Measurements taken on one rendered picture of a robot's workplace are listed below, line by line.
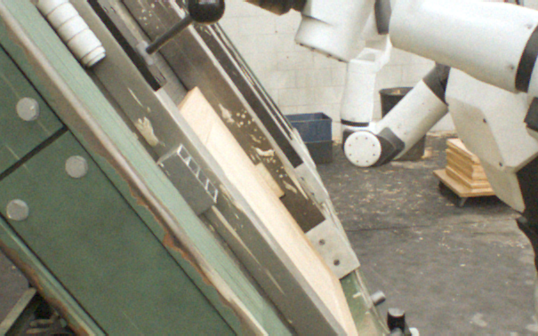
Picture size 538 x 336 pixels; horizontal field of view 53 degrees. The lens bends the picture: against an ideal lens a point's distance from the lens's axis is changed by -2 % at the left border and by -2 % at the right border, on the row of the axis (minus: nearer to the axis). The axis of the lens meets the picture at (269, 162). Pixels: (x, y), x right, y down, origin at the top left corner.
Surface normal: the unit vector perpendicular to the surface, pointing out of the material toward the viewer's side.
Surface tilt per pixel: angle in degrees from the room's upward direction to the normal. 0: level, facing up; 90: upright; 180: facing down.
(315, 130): 91
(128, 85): 90
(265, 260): 90
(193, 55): 90
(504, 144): 101
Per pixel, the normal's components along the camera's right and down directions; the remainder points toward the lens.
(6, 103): 0.04, 0.26
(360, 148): -0.30, 0.26
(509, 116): -0.65, 0.40
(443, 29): -0.65, 0.15
